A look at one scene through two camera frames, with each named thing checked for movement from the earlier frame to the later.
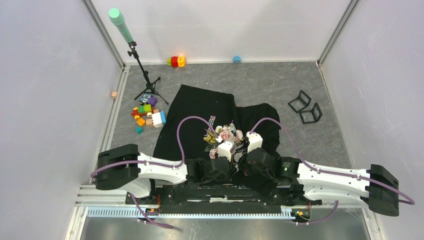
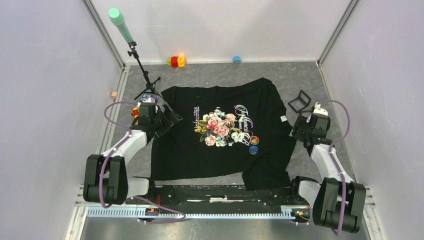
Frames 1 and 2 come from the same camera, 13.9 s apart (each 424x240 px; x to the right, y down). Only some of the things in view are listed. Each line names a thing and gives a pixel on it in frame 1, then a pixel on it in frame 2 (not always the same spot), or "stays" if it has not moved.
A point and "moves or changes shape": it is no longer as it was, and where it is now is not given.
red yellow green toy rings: [175, 61] stays
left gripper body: [225, 176] -> [161, 122]
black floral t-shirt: [199, 119] moves or changes shape
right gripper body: [270, 175] -> [302, 122]
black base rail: [186, 197] stays
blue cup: [236, 59] stays
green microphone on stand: [117, 17] stays
